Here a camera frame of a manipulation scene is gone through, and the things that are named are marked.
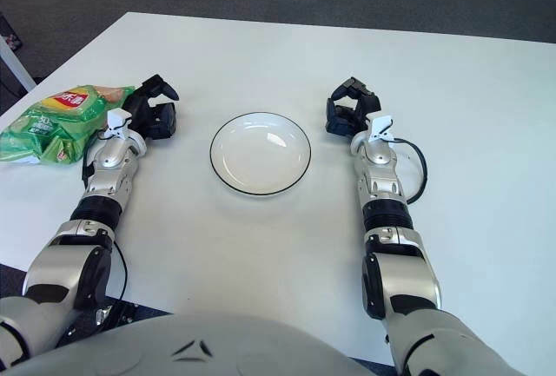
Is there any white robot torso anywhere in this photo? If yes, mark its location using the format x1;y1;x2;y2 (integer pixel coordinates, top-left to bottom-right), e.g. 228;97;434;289
8;311;379;376

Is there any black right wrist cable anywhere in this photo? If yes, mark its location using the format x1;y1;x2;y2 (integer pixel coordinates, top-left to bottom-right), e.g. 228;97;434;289
390;136;429;206

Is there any white plate with black rim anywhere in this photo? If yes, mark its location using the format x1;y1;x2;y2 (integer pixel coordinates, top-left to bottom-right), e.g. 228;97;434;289
209;110;313;197

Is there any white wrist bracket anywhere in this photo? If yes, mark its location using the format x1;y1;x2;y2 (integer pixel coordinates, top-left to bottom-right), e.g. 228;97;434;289
367;115;395;142
106;108;132;139

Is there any white table leg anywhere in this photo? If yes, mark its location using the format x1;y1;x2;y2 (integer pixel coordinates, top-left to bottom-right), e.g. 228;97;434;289
0;36;38;93

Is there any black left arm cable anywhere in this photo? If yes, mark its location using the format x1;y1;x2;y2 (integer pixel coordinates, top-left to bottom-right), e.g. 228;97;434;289
81;130;129;303

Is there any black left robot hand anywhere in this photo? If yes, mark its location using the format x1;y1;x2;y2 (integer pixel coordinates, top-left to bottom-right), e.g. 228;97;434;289
122;74;181;141

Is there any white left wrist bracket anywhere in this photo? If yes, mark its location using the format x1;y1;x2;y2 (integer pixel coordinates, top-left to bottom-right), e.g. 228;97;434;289
106;108;132;139

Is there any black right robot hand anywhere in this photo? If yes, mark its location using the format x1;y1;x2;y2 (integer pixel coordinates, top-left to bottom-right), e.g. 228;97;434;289
323;76;383;136

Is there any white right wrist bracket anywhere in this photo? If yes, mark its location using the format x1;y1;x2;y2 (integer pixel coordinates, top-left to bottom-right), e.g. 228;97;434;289
367;115;395;142

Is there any dark red floor object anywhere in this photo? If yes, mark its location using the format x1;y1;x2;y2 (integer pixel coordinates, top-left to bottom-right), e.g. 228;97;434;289
0;13;23;49

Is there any black robot lower body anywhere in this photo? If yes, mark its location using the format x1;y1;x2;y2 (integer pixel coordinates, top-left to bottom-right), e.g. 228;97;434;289
64;300;175;338

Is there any green potato chip bag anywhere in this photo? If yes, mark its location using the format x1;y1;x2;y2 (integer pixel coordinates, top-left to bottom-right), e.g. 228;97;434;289
0;83;136;165

